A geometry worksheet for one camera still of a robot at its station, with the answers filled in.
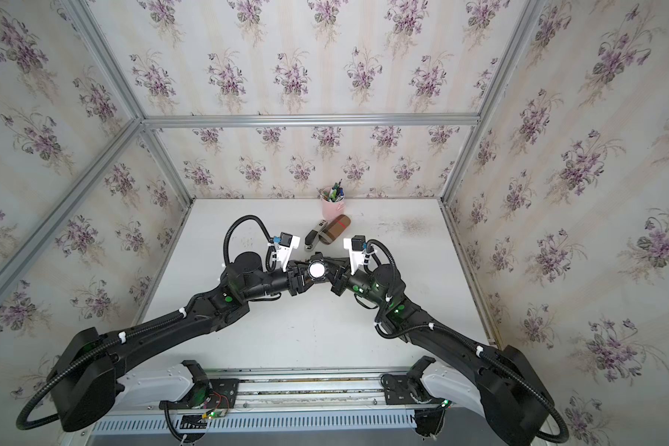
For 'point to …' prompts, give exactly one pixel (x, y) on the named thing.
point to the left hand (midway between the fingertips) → (326, 271)
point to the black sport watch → (317, 268)
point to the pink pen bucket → (332, 210)
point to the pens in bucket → (334, 194)
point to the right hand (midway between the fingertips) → (323, 263)
